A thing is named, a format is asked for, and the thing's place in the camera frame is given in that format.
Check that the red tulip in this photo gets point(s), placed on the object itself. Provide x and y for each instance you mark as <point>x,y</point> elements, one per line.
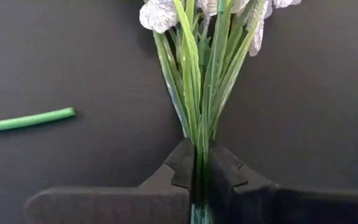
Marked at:
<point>26,120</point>

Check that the dark table mat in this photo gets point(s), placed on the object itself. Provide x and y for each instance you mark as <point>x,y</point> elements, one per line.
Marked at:
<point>73,62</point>

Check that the white flower bunch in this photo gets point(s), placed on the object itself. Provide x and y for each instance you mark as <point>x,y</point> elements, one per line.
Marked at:
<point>194,77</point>

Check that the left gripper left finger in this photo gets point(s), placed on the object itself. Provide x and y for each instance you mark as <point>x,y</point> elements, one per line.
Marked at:
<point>120,205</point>

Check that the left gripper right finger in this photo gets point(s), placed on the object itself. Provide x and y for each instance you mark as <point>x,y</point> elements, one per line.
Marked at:
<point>275,208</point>

